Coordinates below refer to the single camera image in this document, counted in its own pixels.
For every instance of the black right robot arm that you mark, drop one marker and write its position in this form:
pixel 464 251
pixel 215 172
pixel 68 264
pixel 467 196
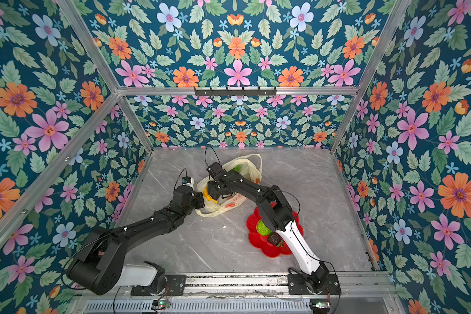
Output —
pixel 276 214

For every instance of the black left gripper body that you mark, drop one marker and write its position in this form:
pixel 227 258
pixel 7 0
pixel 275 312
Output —
pixel 195 202

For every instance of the aluminium frame corner post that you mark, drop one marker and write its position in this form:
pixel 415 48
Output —
pixel 83 33
pixel 396 16

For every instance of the aluminium frame left crossbar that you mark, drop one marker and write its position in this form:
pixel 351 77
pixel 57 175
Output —
pixel 25 204

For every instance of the dark brown fake fruit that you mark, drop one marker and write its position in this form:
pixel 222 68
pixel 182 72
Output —
pixel 274 239

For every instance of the green fake grape bunch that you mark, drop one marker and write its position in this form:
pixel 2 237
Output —
pixel 239 169

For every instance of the black hook rack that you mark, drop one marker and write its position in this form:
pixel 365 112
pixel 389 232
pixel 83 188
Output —
pixel 229 92

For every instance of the orange yellow fake banana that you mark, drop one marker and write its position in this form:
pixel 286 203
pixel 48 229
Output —
pixel 207 196

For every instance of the aluminium frame back crossbar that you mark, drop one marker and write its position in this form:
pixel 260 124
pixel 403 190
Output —
pixel 163 91

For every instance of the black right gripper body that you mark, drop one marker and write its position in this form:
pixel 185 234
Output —
pixel 214 188

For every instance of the red flower-shaped plate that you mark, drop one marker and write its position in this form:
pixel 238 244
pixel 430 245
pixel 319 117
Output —
pixel 260 242

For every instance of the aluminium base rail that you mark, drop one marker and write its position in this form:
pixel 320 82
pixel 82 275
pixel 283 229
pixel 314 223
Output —
pixel 260 292

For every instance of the light green fake fruit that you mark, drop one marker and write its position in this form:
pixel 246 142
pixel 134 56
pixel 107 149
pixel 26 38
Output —
pixel 262 229

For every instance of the aluminium frame crossbar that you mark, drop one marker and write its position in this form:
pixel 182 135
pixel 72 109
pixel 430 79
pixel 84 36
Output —
pixel 163 91
pixel 25 204

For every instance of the aluminium frame corner post right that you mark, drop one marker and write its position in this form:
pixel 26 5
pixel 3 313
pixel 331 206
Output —
pixel 396 16

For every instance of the aluminium frame corner post left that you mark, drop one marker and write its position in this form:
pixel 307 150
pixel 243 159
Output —
pixel 83 33

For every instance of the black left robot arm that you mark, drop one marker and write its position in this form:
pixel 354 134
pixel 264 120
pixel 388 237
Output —
pixel 99 265

